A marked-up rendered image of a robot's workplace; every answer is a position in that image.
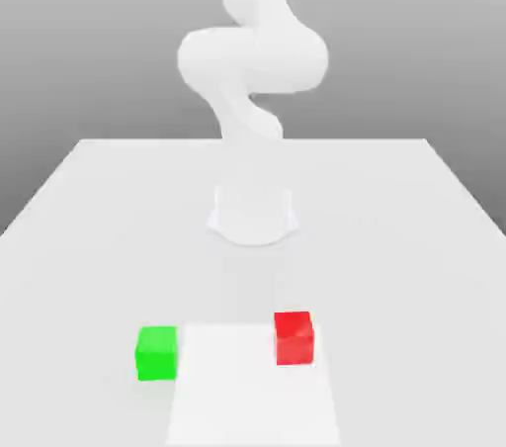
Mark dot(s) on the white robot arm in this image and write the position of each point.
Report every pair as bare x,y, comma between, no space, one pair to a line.
253,59

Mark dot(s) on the small red cube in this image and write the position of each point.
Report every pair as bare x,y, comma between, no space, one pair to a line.
294,340

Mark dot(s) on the small green cube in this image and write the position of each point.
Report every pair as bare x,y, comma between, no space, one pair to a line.
156,354

